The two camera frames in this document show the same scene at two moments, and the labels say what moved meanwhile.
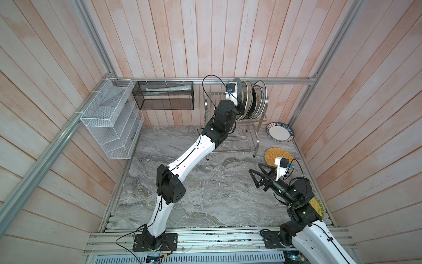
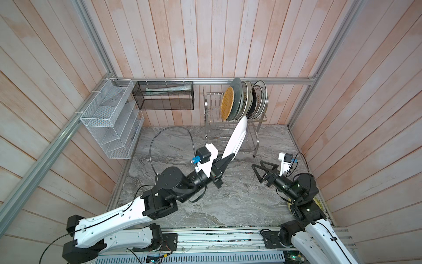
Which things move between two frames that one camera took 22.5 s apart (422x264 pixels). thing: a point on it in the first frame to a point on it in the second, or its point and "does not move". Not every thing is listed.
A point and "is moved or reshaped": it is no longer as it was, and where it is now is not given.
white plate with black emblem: (263, 86) does not move
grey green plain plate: (239, 89) does not move
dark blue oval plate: (254, 103) does not move
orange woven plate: (272, 153) is moved or reshaped
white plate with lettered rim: (280, 132) to (236, 137)
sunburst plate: (259, 91) does not move
